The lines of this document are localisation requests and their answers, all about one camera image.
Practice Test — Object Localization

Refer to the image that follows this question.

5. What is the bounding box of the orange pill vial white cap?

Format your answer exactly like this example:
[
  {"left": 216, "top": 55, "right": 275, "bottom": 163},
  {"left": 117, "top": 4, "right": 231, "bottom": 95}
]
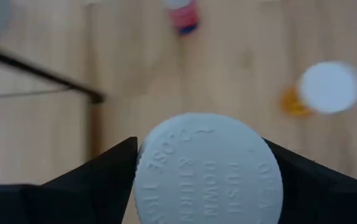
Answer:
[{"left": 279, "top": 60, "right": 357, "bottom": 118}]

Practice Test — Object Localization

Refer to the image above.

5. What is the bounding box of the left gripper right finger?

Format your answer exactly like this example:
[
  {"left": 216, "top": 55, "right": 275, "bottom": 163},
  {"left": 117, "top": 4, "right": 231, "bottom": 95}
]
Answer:
[{"left": 261, "top": 138, "right": 357, "bottom": 224}]

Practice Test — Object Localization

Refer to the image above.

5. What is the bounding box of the large white headache relief bottle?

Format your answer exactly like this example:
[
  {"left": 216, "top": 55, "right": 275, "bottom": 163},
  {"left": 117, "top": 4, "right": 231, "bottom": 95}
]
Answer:
[{"left": 133, "top": 112, "right": 284, "bottom": 224}]

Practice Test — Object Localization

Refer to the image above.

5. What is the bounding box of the black-framed wooden shelf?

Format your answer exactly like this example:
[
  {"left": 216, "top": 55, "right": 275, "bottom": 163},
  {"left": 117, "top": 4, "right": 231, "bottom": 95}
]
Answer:
[{"left": 0, "top": 42, "right": 105, "bottom": 187}]

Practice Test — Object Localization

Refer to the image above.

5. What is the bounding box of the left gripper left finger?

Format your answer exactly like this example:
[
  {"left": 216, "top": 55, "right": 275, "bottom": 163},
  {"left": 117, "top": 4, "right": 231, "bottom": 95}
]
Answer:
[{"left": 25, "top": 136, "right": 139, "bottom": 224}]

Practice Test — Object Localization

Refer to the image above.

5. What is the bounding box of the pink bottle white cap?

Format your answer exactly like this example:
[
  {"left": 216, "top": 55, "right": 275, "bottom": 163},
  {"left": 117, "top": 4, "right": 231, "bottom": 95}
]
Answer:
[{"left": 161, "top": 0, "right": 200, "bottom": 35}]

